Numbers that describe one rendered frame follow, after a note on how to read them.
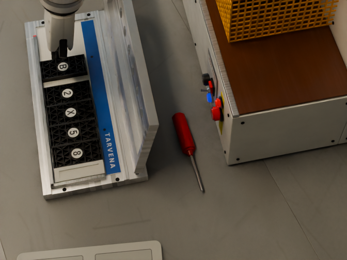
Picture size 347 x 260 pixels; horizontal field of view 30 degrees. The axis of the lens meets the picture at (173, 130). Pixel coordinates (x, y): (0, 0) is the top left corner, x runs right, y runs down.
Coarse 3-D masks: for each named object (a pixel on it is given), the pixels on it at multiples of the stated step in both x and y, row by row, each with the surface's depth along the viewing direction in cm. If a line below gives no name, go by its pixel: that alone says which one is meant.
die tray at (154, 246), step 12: (36, 252) 121; (48, 252) 121; (60, 252) 121; (72, 252) 121; (84, 252) 121; (96, 252) 121; (108, 252) 121; (120, 252) 121; (132, 252) 121; (144, 252) 121; (156, 252) 121
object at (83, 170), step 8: (56, 168) 127; (64, 168) 127; (72, 168) 127; (80, 168) 128; (88, 168) 127; (96, 168) 127; (56, 176) 127; (64, 176) 127; (72, 176) 126; (80, 176) 126; (88, 176) 127
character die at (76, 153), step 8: (72, 144) 130; (80, 144) 130; (88, 144) 130; (96, 144) 131; (56, 152) 130; (64, 152) 130; (72, 152) 129; (80, 152) 129; (88, 152) 129; (96, 152) 129; (56, 160) 128; (64, 160) 129; (72, 160) 129; (80, 160) 129; (88, 160) 128; (96, 160) 128
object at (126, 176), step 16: (80, 16) 148; (96, 16) 148; (32, 32) 146; (96, 32) 146; (32, 48) 144; (32, 64) 142; (112, 64) 141; (32, 80) 139; (112, 80) 139; (112, 96) 137; (112, 112) 135; (48, 128) 134; (128, 160) 129; (48, 176) 128; (112, 176) 128; (128, 176) 127; (144, 176) 128; (48, 192) 126; (64, 192) 126; (80, 192) 128
